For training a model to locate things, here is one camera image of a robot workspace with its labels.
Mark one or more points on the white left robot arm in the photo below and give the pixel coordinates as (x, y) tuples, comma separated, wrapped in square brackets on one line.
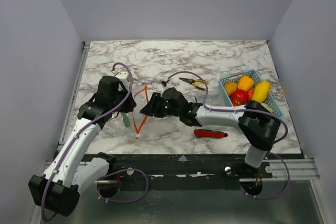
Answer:
[(55, 189)]

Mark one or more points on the yellow lemon squash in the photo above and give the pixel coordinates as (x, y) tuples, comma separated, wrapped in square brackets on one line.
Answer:
[(261, 92)]

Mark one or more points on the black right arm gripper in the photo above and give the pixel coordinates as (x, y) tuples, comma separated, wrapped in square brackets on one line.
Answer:
[(153, 104)]

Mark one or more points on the yellow handled pliers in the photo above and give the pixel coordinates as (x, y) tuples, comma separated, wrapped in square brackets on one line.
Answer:
[(194, 82)]

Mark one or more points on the small yellow orange fruit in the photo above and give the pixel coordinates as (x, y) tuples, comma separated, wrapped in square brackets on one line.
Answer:
[(230, 88)]

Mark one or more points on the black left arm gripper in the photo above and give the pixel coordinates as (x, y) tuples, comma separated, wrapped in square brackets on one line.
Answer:
[(129, 107)]

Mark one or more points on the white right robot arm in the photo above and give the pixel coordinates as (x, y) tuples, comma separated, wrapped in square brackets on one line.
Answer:
[(259, 126)]

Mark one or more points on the clear zip bag orange zipper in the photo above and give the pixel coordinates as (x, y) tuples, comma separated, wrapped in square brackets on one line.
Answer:
[(115, 126)]

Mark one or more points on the orange yellow bell pepper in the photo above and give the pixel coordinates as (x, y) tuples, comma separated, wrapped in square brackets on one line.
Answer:
[(245, 83)]

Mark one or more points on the light blue plastic basket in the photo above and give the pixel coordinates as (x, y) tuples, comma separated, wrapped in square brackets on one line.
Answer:
[(231, 118)]

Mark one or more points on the black metal base rail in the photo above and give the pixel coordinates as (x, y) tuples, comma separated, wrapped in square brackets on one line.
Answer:
[(138, 172)]

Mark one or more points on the red black utility knife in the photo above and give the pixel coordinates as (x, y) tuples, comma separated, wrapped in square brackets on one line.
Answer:
[(203, 133)]

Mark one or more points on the red apple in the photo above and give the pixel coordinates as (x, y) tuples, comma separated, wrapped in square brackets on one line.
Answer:
[(239, 97)]

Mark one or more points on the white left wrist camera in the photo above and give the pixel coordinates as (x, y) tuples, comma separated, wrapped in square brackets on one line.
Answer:
[(122, 75)]

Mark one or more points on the green chili pepper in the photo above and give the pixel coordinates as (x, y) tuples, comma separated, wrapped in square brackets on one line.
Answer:
[(125, 120)]

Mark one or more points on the clear plastic screw box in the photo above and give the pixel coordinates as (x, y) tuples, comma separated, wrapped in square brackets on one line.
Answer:
[(214, 98)]

